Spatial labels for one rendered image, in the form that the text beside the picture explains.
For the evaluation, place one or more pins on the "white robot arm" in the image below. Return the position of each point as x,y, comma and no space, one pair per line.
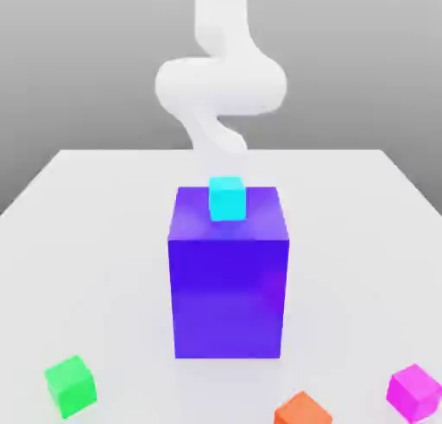
221,85

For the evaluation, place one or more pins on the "small cyan cube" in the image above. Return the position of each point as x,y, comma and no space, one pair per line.
227,199

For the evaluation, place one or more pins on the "small orange cube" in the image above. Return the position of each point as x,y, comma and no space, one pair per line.
302,410

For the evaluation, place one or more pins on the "small green cube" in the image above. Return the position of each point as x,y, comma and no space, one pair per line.
70,386

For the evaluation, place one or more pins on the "small magenta cube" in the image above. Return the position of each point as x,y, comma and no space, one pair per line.
412,393

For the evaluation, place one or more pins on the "large purple box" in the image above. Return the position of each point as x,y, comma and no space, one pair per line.
228,292

